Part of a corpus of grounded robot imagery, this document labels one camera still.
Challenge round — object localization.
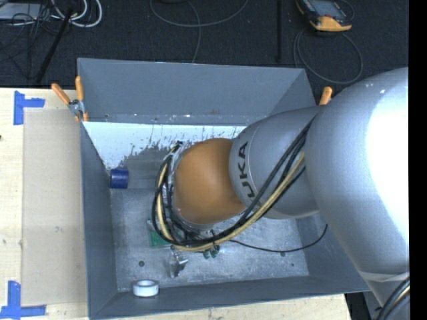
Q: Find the pale flat board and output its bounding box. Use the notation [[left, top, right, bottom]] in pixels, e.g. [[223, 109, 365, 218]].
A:
[[20, 107, 89, 308]]

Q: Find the white ring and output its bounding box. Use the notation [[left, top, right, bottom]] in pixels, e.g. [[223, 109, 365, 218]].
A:
[[132, 279, 160, 298]]

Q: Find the grey metal bin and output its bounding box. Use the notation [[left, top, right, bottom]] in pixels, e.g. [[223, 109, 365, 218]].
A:
[[76, 57, 372, 320]]

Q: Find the green flat block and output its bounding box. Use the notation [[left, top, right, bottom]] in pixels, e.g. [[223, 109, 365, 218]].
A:
[[146, 218, 183, 248]]

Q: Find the blue cup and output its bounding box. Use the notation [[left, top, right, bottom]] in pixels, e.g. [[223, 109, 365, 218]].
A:
[[109, 167, 130, 190]]

